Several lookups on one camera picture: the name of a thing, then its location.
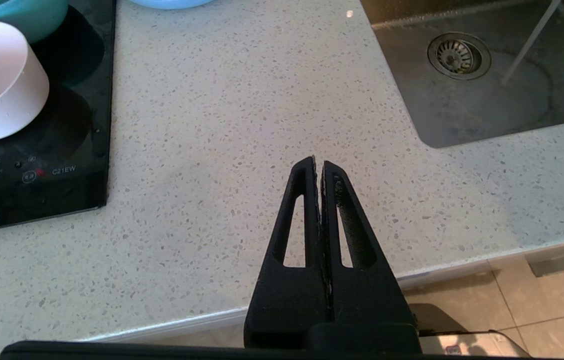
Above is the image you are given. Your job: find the teal bowl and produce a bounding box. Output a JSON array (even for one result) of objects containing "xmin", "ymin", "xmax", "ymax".
[{"xmin": 0, "ymin": 0, "xmax": 69, "ymax": 45}]

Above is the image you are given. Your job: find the black induction cooktop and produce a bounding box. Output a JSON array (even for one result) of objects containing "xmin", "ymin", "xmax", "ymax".
[{"xmin": 0, "ymin": 0, "xmax": 117, "ymax": 236}]

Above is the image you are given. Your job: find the blue plate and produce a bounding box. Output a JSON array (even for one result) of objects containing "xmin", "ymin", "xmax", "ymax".
[{"xmin": 129, "ymin": 0, "xmax": 215, "ymax": 10}]

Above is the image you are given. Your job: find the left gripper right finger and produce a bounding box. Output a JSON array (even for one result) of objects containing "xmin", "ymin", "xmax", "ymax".
[{"xmin": 321, "ymin": 161, "xmax": 422, "ymax": 352}]

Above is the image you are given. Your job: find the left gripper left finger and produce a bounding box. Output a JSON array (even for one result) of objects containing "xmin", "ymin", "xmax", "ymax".
[{"xmin": 244, "ymin": 156, "xmax": 332, "ymax": 349}]

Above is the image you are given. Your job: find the round metal drain strainer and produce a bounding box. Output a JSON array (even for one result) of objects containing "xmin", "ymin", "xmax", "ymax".
[{"xmin": 427, "ymin": 32, "xmax": 492, "ymax": 81}]

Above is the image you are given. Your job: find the stainless steel sink basin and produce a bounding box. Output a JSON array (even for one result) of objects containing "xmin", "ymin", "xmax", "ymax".
[{"xmin": 359, "ymin": 0, "xmax": 564, "ymax": 149}]

